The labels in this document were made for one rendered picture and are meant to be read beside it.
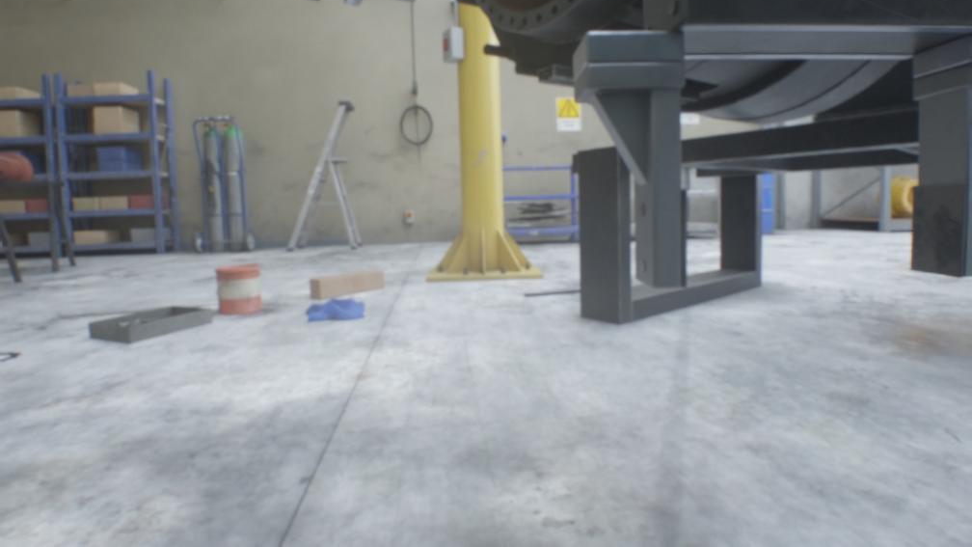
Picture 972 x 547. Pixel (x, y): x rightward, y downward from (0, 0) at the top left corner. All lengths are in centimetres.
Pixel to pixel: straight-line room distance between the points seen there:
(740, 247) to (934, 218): 247
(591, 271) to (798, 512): 121
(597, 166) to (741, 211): 109
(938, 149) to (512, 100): 655
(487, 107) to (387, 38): 391
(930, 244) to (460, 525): 63
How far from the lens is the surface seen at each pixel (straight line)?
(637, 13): 58
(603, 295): 186
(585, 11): 63
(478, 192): 312
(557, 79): 63
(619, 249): 179
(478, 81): 321
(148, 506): 95
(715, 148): 168
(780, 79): 82
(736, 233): 275
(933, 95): 30
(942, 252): 29
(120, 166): 725
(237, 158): 657
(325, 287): 258
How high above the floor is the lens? 43
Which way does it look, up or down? 4 degrees down
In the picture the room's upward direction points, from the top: 2 degrees counter-clockwise
